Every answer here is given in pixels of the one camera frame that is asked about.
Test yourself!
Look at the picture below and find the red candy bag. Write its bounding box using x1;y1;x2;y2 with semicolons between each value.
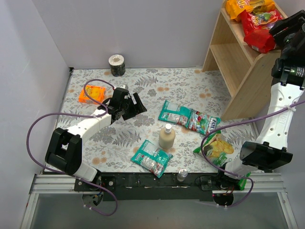
244;29;277;53
240;10;284;36

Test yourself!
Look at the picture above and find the orange candy bag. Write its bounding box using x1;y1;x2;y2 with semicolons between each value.
225;0;275;21

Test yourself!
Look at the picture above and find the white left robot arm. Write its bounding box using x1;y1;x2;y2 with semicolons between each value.
45;88;147;182

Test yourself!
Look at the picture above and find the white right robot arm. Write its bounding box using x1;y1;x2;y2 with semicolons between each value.
218;10;305;183

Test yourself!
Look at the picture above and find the teal candy bag near edge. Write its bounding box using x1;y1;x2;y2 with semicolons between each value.
131;140;173;178

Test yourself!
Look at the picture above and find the wooden shelf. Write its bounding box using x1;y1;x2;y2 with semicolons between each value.
202;1;280;120

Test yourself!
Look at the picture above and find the Fox's candy bag front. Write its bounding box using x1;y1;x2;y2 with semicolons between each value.
186;110;221;135

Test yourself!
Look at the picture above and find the orange snack box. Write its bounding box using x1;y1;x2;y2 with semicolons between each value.
78;85;106;104

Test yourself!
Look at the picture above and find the teal Fox's bag back side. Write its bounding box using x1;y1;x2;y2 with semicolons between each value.
158;100;193;127

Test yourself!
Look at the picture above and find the beige pump soap bottle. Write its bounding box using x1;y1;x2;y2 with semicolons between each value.
159;124;176;149

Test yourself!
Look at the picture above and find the tape roll dark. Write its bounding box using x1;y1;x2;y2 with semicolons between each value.
108;54;125;76

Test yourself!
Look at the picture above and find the floral table mat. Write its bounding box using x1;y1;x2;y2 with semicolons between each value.
45;67;265;174

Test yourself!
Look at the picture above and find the clear small bottle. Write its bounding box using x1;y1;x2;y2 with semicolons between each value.
176;168;188;182

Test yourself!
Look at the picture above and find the green cassava chips bag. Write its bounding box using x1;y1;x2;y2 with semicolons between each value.
193;131;246;191

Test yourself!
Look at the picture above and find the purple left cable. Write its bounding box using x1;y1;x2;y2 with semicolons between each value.
26;79;119;217

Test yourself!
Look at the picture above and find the purple cable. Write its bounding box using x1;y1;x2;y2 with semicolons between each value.
26;79;119;217
200;100;305;208

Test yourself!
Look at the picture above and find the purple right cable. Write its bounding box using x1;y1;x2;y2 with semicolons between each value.
200;100;305;208

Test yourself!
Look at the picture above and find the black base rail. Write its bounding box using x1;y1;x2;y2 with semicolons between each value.
73;171;240;207

